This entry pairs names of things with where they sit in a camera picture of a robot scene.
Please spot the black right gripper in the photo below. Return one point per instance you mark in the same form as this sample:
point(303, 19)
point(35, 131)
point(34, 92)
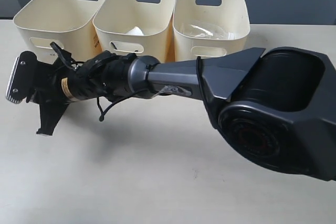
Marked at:
point(57, 85)

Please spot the white paper cup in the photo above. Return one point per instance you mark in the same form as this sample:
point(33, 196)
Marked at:
point(135, 31)

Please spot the clear plastic bottle white cap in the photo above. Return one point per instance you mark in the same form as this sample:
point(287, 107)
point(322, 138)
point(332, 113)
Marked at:
point(198, 29)

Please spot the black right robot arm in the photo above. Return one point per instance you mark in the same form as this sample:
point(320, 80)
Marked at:
point(274, 108)

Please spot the left cream plastic bin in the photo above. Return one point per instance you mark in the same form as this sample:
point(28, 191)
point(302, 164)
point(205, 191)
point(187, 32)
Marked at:
point(68, 23)

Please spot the cream plastic bin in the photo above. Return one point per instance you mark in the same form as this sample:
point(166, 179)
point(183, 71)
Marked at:
point(154, 17)
point(68, 23)
point(232, 15)

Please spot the middle cream plastic bin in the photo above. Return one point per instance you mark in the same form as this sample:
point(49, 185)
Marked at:
point(154, 17)

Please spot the right cream plastic bin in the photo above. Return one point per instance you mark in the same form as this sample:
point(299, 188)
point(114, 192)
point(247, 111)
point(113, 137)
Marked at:
point(232, 15)

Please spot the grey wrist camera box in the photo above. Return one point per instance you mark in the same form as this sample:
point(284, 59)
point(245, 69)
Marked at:
point(21, 77)

